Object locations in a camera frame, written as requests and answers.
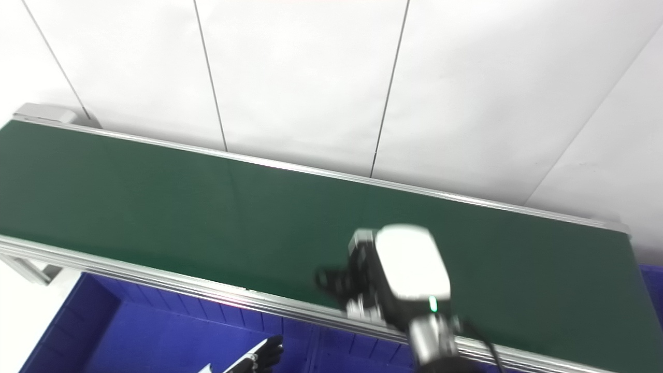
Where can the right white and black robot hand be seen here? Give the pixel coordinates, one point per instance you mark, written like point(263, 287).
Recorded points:
point(409, 269)

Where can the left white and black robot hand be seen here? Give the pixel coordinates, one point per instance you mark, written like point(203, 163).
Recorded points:
point(264, 357)

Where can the blue plastic bin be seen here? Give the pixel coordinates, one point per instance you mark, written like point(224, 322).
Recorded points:
point(653, 295)
point(171, 336)
point(362, 355)

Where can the green conveyor belt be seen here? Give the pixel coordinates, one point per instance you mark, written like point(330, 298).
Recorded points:
point(207, 217)
point(155, 282)

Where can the grey conveyor end cover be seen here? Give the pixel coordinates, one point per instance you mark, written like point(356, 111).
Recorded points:
point(46, 112)

